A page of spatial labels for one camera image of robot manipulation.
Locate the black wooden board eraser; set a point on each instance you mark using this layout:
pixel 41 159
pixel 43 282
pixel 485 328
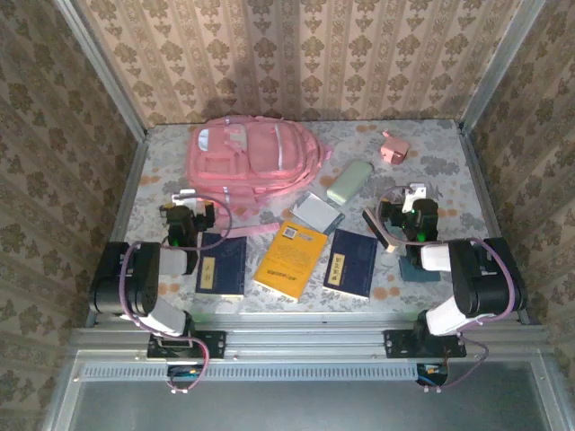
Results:
pixel 379 231

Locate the pale green pencil case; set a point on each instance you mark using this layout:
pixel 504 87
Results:
pixel 350 182

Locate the small teal pad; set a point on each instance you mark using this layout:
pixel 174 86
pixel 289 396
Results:
pixel 427 276

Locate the navy blue hardcover book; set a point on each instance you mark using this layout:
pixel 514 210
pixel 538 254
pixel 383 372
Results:
pixel 224 269
pixel 355 265

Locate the small pink box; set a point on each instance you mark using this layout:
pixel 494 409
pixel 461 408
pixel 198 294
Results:
pixel 395 150

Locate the pink student backpack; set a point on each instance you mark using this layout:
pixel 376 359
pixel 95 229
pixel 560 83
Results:
pixel 251 157

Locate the grey white notebook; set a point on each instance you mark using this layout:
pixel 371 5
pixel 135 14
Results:
pixel 314 211

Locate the yellow paperback book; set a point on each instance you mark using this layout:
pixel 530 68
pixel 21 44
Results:
pixel 287 262

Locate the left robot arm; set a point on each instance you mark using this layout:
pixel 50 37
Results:
pixel 126 278

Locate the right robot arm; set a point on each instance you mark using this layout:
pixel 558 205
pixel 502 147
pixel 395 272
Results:
pixel 485 278

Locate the black controller board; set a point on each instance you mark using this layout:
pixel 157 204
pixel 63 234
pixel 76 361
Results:
pixel 433 372
pixel 184 372

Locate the grey metal panel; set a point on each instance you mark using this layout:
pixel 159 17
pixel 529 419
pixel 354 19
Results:
pixel 292 408

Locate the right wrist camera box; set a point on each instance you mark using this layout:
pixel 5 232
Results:
pixel 415 190

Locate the aluminium side rail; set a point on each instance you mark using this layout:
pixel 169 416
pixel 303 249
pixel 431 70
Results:
pixel 481 179
pixel 135 168

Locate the aluminium corner post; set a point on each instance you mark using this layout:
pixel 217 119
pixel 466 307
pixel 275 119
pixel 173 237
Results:
pixel 116 90
pixel 496 67

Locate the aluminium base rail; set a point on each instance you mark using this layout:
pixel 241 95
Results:
pixel 305 341

